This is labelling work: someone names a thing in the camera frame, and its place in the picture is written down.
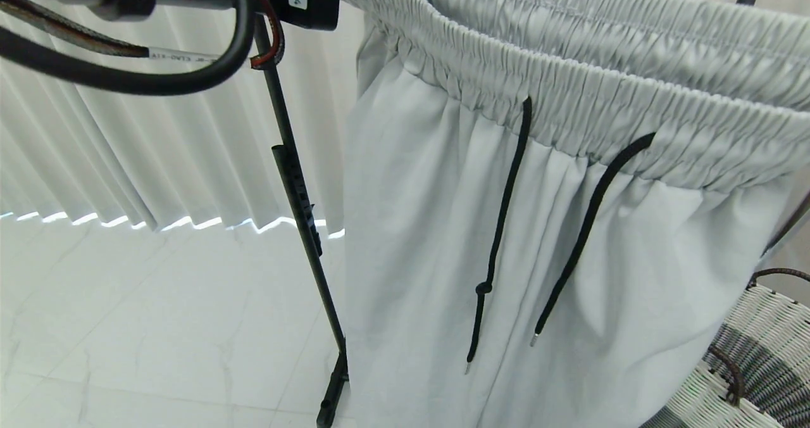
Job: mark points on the black clothes rack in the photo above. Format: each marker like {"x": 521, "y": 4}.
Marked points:
{"x": 297, "y": 181}

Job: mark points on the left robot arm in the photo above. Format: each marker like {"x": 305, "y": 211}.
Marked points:
{"x": 63, "y": 24}

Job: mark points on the white laundry basket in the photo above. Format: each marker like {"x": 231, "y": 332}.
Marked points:
{"x": 772, "y": 327}

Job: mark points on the white curtain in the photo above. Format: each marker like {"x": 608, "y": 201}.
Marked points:
{"x": 126, "y": 149}

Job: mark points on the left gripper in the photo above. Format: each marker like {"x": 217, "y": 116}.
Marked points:
{"x": 316, "y": 0}

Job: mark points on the pale grey shorts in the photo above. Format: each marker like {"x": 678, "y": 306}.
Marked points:
{"x": 443, "y": 225}

